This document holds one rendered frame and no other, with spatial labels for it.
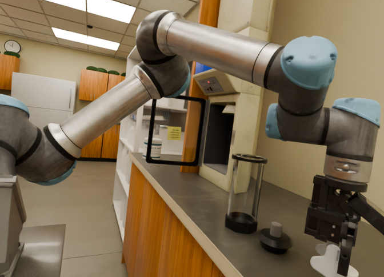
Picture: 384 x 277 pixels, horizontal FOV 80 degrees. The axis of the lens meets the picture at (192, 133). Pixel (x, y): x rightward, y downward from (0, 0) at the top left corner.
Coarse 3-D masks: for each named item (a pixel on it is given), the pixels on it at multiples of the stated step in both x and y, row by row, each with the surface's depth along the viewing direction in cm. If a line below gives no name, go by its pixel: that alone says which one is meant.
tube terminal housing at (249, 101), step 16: (240, 32) 111; (256, 32) 106; (224, 96) 119; (240, 96) 106; (256, 96) 109; (240, 112) 107; (256, 112) 110; (240, 128) 107; (256, 128) 114; (240, 144) 108; (256, 144) 126; (208, 176) 126; (224, 176) 112
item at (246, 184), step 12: (240, 156) 68; (252, 156) 76; (240, 168) 69; (252, 168) 67; (240, 180) 69; (252, 180) 68; (240, 192) 68; (252, 192) 68; (228, 204) 73; (240, 204) 68; (252, 204) 68; (228, 216) 72; (240, 216) 68; (252, 216) 69
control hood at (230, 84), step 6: (204, 72) 116; (210, 72) 111; (216, 72) 107; (222, 72) 103; (198, 78) 125; (204, 78) 120; (216, 78) 111; (222, 78) 106; (228, 78) 103; (234, 78) 104; (198, 84) 130; (222, 84) 110; (228, 84) 106; (234, 84) 104; (240, 84) 105; (228, 90) 110; (234, 90) 105; (240, 90) 105
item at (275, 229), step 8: (272, 224) 62; (280, 224) 62; (264, 232) 62; (272, 232) 61; (280, 232) 61; (264, 240) 60; (272, 240) 59; (280, 240) 59; (288, 240) 60; (264, 248) 61; (272, 248) 59; (280, 248) 58; (288, 248) 58
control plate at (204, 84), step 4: (200, 80) 125; (204, 80) 121; (208, 80) 118; (212, 80) 115; (216, 80) 112; (200, 84) 128; (204, 84) 124; (208, 84) 121; (212, 84) 117; (216, 84) 114; (204, 88) 128; (208, 88) 124; (212, 88) 120; (216, 88) 117; (220, 88) 114; (208, 92) 127; (212, 92) 123; (216, 92) 120
